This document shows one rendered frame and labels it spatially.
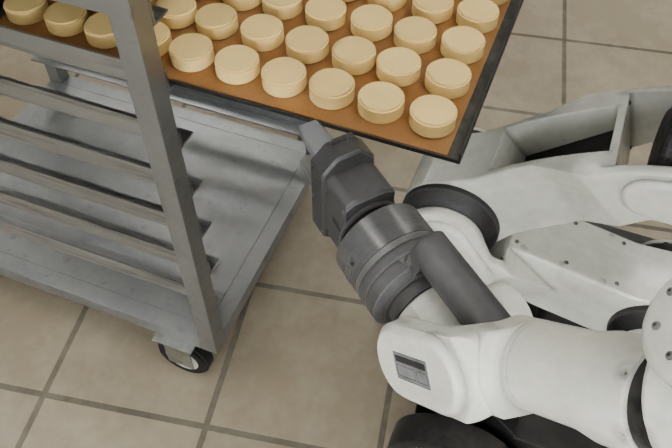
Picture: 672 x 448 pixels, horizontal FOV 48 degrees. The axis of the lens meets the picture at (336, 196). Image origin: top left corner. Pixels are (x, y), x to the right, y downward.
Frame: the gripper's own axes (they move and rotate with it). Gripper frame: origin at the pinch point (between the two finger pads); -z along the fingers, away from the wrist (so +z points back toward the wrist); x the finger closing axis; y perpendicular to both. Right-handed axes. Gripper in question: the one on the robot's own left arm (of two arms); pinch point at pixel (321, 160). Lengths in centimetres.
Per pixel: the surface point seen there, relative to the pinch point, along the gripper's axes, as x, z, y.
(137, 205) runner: -25.9, -26.0, 15.5
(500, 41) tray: -1.0, -7.6, -28.1
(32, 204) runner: -35, -42, 29
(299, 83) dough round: 0.7, -10.7, -3.0
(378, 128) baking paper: -1.0, -2.0, -7.9
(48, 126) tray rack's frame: -55, -80, 22
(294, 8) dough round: 0.5, -23.2, -8.7
